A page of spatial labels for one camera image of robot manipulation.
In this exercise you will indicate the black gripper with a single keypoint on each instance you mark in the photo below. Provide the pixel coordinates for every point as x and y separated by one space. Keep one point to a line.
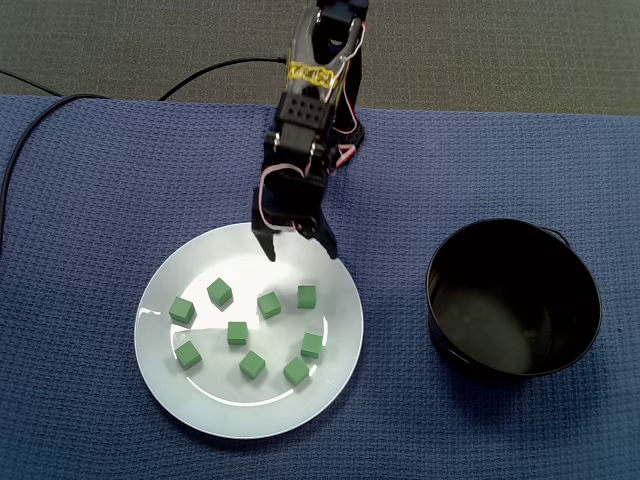
288 212

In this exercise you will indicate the green foam cube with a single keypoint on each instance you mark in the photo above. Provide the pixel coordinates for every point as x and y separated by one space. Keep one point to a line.
252 364
306 296
219 291
311 345
181 310
237 332
296 371
268 305
188 355

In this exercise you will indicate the black robot arm with stickers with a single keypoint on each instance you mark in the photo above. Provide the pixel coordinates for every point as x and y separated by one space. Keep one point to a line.
305 107

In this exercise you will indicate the white round plate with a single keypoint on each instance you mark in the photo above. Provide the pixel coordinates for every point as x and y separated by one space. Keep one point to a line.
250 410

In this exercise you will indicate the black bucket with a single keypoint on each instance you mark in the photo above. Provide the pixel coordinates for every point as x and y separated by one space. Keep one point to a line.
500 280

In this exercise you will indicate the blue waffle cloth mat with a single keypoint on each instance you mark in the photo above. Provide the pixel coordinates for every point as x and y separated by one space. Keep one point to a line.
75 350

